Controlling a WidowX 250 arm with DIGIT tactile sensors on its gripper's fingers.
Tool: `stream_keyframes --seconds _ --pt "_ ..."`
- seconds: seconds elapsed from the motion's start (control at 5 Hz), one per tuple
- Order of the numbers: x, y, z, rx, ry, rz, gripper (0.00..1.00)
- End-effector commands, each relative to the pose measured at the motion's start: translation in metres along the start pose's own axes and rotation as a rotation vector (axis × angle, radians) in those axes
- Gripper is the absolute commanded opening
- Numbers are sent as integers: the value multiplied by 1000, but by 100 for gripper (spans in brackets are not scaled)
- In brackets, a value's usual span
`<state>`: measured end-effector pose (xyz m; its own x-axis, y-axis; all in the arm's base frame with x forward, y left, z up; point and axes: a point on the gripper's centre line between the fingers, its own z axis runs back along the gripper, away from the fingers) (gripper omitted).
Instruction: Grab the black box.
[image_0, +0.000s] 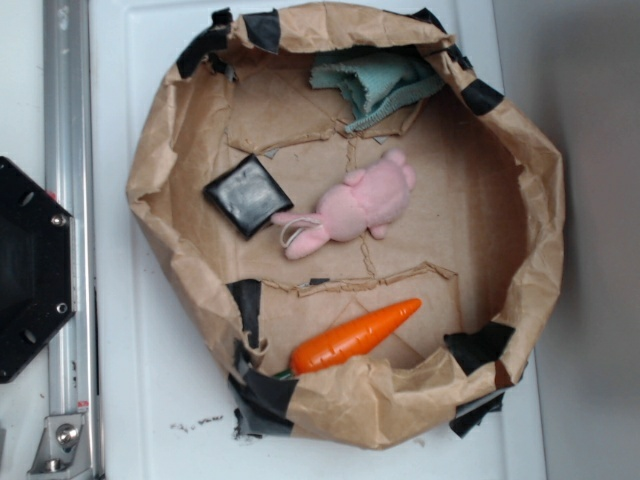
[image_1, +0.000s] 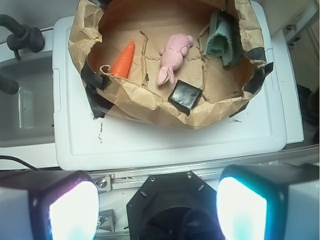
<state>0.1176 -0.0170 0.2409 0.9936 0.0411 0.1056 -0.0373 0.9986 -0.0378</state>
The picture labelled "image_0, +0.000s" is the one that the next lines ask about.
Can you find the black square box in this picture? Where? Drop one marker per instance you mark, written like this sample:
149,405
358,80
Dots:
248,196

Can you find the brown paper bag bin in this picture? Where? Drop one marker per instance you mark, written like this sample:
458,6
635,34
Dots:
481,243

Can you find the pink plush bunny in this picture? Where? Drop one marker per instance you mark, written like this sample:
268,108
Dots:
367,199

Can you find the orange plastic carrot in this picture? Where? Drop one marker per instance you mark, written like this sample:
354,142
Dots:
356,337

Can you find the teal folded cloth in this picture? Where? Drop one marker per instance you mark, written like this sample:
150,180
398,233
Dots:
375,83

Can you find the aluminium extrusion rail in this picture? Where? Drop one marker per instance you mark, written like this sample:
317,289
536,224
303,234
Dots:
73,352

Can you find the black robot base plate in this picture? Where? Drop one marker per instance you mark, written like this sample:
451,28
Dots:
37,296

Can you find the metal corner bracket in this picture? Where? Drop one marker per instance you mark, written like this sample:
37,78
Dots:
64,450

